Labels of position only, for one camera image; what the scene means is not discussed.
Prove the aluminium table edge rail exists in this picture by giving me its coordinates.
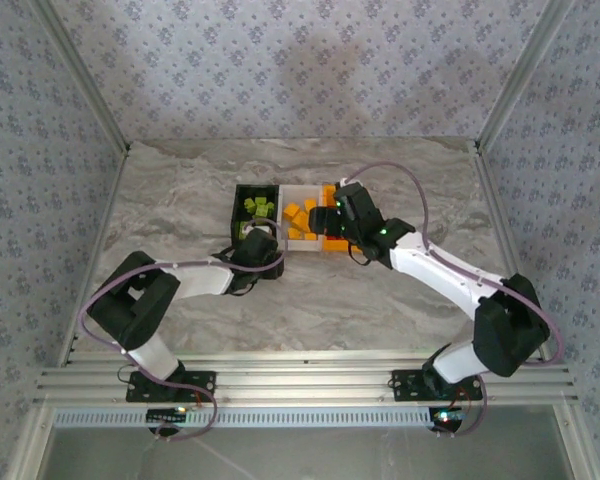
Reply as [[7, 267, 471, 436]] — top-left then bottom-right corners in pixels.
[[59, 349, 552, 368]]

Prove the wide aluminium base rail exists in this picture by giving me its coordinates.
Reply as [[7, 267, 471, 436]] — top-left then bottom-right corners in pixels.
[[32, 364, 580, 407]]

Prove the purple cable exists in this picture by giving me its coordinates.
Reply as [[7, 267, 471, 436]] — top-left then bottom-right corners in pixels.
[[337, 162, 565, 441], [77, 222, 289, 443]]

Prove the black plastic bin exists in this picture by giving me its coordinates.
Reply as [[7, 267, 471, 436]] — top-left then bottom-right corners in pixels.
[[229, 183, 283, 253]]

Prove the slotted grey cable duct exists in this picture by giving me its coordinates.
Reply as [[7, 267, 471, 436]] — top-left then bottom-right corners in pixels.
[[52, 405, 564, 430]]

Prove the white plastic bin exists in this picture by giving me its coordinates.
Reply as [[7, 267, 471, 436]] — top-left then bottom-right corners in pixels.
[[278, 184, 326, 252]]

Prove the orange plastic bin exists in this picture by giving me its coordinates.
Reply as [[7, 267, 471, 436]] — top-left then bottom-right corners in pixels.
[[321, 183, 366, 254]]

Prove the aluminium frame leg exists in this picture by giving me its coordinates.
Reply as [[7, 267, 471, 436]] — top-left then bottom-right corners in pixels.
[[7, 404, 56, 480], [554, 404, 600, 480]]

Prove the aluminium upright post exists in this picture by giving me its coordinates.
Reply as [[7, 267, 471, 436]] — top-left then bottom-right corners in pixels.
[[27, 0, 132, 151], [474, 0, 580, 151]]

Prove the small circuit board with LEDs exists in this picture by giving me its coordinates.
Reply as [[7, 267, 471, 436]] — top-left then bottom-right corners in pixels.
[[146, 407, 190, 425], [428, 407, 467, 432]]

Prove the aluminium side rail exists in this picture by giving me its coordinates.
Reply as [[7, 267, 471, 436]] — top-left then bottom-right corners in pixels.
[[57, 142, 134, 369], [472, 142, 554, 369]]

